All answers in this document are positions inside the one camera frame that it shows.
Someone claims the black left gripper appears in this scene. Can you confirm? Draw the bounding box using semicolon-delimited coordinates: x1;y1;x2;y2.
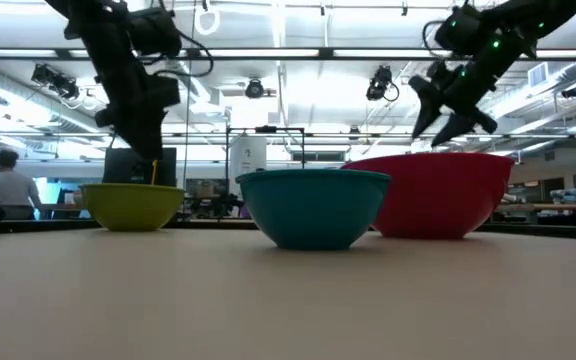
94;74;182;162

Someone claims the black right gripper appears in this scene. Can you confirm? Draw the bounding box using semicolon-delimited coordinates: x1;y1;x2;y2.
407;58;499;148

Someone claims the black monitor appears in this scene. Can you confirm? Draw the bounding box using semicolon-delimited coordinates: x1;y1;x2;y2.
102;146;178;188

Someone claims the large red plastic bowl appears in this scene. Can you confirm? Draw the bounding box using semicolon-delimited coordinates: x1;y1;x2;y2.
341;151;516;241

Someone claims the yellow-green plastic bowl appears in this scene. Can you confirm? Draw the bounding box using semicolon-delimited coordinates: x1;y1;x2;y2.
78;182;187;233

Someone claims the white cylindrical tank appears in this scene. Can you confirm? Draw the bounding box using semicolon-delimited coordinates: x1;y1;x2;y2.
228;135;268;197

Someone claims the wooden work table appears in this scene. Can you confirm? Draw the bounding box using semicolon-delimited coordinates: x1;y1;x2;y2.
496;201;576;227

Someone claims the person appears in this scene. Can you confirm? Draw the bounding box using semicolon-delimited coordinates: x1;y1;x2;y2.
0;148;44;221

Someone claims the teal plastic bowl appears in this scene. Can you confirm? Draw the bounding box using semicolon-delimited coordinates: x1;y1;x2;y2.
234;168;393;252

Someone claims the black overhead camera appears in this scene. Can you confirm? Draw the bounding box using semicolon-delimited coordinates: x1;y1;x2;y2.
30;63;81;101
244;77;266;100
365;64;401;103

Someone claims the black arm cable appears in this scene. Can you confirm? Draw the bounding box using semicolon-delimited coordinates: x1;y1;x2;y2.
153;0;215;79

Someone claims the white looped cable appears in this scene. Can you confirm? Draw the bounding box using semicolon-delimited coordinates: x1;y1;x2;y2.
193;3;221;37

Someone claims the black metal frame stand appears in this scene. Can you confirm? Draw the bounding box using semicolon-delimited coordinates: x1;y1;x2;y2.
224;125;307;220

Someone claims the black overhead frame rail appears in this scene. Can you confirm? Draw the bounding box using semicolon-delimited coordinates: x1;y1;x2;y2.
0;46;576;63

